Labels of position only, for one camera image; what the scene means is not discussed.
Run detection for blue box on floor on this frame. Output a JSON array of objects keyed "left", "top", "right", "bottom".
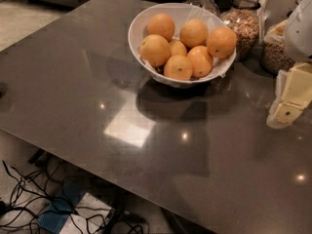
[{"left": 38, "top": 181, "right": 86, "bottom": 234}]

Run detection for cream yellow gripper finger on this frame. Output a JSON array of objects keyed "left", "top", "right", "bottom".
[{"left": 266, "top": 62, "right": 312, "bottom": 129}]

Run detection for orange left front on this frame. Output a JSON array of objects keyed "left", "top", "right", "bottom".
[{"left": 139, "top": 34, "right": 171, "bottom": 67}]

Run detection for white bowl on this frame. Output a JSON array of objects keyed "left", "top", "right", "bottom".
[{"left": 127, "top": 2, "right": 238, "bottom": 89}]

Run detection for orange front bottom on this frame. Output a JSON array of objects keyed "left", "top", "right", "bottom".
[{"left": 164, "top": 55, "right": 193, "bottom": 81}]

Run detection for orange front right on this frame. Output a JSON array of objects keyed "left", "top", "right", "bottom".
[{"left": 187, "top": 46, "right": 213, "bottom": 78}]

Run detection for black cables on floor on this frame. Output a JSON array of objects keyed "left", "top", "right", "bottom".
[{"left": 0, "top": 148, "right": 150, "bottom": 234}]

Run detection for orange top middle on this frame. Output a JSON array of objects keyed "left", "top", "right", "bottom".
[{"left": 179, "top": 19, "right": 209, "bottom": 48}]

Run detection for orange top left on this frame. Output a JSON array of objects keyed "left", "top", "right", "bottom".
[{"left": 146, "top": 14, "right": 176, "bottom": 41}]

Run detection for glass jar of nuts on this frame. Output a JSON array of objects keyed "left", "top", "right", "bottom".
[{"left": 221, "top": 0, "right": 260, "bottom": 61}]

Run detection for small middle orange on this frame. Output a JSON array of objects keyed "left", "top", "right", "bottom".
[{"left": 169, "top": 39, "right": 187, "bottom": 56}]

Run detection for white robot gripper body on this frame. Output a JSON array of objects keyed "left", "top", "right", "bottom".
[{"left": 284, "top": 0, "right": 312, "bottom": 62}]

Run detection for glass jar of grains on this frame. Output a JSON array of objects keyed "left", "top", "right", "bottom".
[{"left": 259, "top": 0, "right": 312, "bottom": 76}]

